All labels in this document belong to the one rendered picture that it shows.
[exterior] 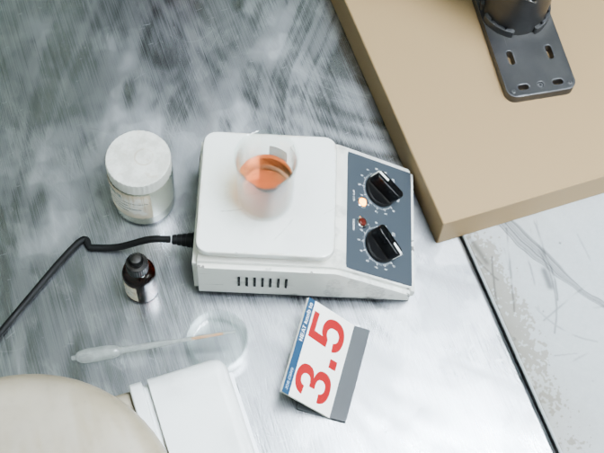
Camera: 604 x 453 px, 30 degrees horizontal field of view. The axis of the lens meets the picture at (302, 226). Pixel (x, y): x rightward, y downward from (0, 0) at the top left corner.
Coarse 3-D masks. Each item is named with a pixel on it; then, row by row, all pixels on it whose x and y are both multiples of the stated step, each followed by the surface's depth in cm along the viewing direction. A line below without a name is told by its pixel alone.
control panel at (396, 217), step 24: (360, 168) 104; (384, 168) 105; (360, 192) 102; (408, 192) 106; (360, 216) 101; (384, 216) 103; (408, 216) 105; (360, 240) 100; (408, 240) 104; (360, 264) 99; (384, 264) 101; (408, 264) 102
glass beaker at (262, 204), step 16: (272, 128) 93; (240, 144) 93; (256, 144) 95; (272, 144) 95; (288, 144) 93; (240, 160) 95; (288, 160) 96; (240, 176) 92; (240, 192) 95; (256, 192) 93; (272, 192) 92; (288, 192) 94; (256, 208) 95; (272, 208) 95; (288, 208) 97
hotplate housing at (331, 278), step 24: (336, 168) 102; (336, 192) 101; (336, 216) 100; (192, 240) 102; (336, 240) 99; (192, 264) 98; (216, 264) 98; (240, 264) 98; (264, 264) 98; (288, 264) 98; (312, 264) 98; (336, 264) 98; (216, 288) 102; (240, 288) 102; (264, 288) 101; (288, 288) 101; (312, 288) 101; (336, 288) 101; (360, 288) 101; (384, 288) 101; (408, 288) 102
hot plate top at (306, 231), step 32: (224, 160) 100; (320, 160) 100; (224, 192) 99; (320, 192) 99; (224, 224) 97; (256, 224) 97; (288, 224) 98; (320, 224) 98; (256, 256) 96; (288, 256) 96; (320, 256) 96
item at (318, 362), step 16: (320, 320) 100; (336, 320) 101; (320, 336) 100; (336, 336) 101; (304, 352) 98; (320, 352) 99; (336, 352) 101; (304, 368) 98; (320, 368) 99; (336, 368) 100; (304, 384) 98; (320, 384) 99; (320, 400) 98
